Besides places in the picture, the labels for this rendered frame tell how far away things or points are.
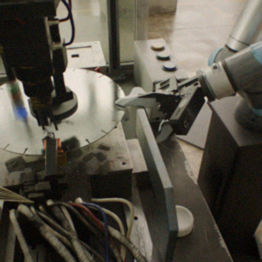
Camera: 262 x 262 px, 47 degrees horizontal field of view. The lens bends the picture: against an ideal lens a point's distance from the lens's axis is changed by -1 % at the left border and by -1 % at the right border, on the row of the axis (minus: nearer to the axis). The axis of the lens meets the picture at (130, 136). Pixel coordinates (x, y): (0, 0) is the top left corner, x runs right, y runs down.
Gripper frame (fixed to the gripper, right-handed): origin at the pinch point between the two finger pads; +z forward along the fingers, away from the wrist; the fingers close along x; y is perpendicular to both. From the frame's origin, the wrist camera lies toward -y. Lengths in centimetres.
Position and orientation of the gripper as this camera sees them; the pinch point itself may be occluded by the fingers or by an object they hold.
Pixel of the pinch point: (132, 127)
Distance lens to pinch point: 73.0
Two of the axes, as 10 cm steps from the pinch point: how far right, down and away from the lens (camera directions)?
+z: -8.5, 3.9, 3.7
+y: 0.3, -6.5, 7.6
